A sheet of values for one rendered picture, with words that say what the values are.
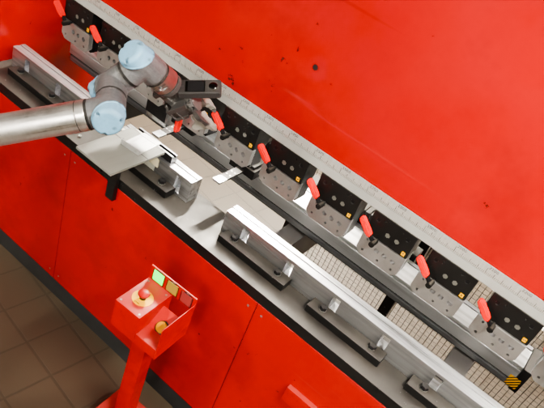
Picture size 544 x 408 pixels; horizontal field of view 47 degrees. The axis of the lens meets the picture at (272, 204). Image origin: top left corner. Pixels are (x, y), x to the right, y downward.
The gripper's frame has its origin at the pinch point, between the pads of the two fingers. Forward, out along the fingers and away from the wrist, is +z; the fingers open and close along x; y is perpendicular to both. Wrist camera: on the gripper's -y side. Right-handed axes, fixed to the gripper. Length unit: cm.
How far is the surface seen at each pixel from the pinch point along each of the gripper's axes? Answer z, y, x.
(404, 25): 0, -57, -7
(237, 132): 23.8, 6.3, -10.9
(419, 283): 50, -37, 44
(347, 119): 18.3, -32.9, 2.5
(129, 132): 27, 54, -31
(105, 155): 16, 56, -16
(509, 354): 60, -56, 67
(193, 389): 89, 70, 53
